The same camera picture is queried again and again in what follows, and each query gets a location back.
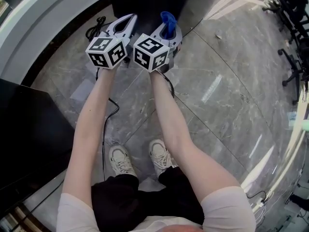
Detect black office chair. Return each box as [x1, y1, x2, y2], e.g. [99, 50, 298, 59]
[277, 46, 309, 106]
[262, 0, 309, 42]

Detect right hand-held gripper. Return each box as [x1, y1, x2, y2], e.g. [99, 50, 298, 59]
[133, 24, 183, 73]

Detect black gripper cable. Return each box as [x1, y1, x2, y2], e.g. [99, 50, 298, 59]
[95, 67, 120, 181]
[160, 72, 175, 99]

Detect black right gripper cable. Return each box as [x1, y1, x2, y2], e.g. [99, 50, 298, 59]
[160, 72, 175, 99]

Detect white curved desk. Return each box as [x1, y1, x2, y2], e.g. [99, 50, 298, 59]
[240, 80, 309, 232]

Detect person's white shoe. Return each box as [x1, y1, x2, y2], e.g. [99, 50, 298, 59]
[149, 139, 173, 178]
[109, 145, 139, 179]

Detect white power strip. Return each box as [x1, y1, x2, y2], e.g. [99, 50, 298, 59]
[251, 190, 275, 211]

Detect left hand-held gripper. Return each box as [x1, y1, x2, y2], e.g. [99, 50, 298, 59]
[85, 14, 139, 70]

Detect black mini fridge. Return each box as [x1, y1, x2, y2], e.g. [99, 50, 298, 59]
[108, 0, 195, 37]

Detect person's left white shoe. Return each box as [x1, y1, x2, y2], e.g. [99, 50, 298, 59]
[109, 145, 139, 179]

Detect person's right white shoe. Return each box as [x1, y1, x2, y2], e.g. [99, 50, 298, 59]
[149, 139, 173, 178]

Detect white curved counter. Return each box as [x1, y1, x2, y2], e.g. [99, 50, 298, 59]
[0, 0, 110, 85]

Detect person's right forearm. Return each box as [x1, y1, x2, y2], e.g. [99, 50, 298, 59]
[149, 70, 243, 204]

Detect blue cloth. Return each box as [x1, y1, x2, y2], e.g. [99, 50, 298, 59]
[160, 11, 178, 40]

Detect black cabinet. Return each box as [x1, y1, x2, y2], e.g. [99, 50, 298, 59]
[0, 78, 76, 214]

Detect coiled black power cable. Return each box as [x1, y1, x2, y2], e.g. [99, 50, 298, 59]
[85, 16, 107, 39]

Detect person's white shirt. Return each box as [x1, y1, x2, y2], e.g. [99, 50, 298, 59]
[56, 186, 257, 232]

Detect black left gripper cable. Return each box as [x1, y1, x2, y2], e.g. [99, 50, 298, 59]
[95, 67, 120, 181]

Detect person's left forearm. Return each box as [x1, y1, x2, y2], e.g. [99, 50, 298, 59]
[62, 67, 117, 204]

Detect person's black shorts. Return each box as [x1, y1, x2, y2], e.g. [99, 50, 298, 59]
[91, 165, 206, 232]

